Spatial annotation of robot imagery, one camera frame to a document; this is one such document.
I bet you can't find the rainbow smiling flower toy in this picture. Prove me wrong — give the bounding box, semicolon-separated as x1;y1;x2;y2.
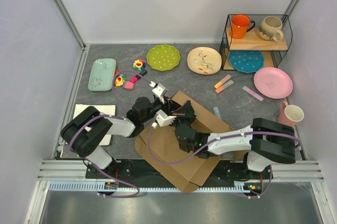
133;59;146;71

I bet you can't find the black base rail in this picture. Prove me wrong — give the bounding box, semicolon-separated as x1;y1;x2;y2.
85;159;273;196

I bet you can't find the brown cardboard box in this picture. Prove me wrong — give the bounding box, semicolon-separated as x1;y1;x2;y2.
135;91;234;193

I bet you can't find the pink mug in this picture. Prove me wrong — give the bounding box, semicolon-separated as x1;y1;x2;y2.
278;101;304;127

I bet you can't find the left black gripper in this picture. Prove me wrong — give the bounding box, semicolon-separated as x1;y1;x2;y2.
141;96;181;123

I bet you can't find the purple highlighter pen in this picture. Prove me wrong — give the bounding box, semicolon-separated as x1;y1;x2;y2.
242;86;264;102

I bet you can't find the beige ceramic mug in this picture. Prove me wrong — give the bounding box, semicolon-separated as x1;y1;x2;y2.
259;16;284;42

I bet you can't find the light teal rectangular tray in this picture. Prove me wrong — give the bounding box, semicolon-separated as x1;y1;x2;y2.
88;59;116;91

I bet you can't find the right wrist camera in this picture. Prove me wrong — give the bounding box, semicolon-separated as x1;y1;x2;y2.
152;110;176;129

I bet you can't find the small flower keychain toy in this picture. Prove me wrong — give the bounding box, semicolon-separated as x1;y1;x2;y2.
114;70;126;87

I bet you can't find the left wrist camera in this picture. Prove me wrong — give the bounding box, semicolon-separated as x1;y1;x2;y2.
150;81;167;103

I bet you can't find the blue polka dot plate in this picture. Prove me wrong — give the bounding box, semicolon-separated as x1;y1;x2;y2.
229;51;264;74

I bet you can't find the cream bird pattern plate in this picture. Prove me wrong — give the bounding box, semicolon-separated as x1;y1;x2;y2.
187;47;222;75

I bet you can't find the pink round plate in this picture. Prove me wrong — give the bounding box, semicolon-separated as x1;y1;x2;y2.
253;67;293;99

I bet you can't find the pink eraser block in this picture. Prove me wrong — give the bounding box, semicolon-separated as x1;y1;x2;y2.
123;81;134;91

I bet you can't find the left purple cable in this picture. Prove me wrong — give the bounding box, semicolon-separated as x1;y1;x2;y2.
70;70;158;198

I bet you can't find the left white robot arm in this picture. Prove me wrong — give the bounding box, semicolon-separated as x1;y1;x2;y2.
61;97;173;178

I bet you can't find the green polka dot plate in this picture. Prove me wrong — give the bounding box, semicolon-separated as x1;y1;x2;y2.
146;44;181;72

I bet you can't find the white square plate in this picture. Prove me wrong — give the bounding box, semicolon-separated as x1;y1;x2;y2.
72;103;116;147

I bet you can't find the pink black highlighter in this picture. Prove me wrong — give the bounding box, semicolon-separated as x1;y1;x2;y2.
131;70;147;83

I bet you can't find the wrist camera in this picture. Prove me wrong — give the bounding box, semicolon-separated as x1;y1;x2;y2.
152;110;176;129
150;81;167;103

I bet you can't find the black wire wooden shelf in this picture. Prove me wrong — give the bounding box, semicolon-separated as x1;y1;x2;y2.
219;14;293;70

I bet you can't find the orange mug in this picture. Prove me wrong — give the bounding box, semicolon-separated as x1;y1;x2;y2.
229;14;255;39

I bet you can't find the light blue highlighter pen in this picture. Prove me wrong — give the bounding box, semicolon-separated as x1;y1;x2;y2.
213;106;222;120

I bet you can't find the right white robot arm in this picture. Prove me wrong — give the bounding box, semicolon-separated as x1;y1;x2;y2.
170;101;301;179

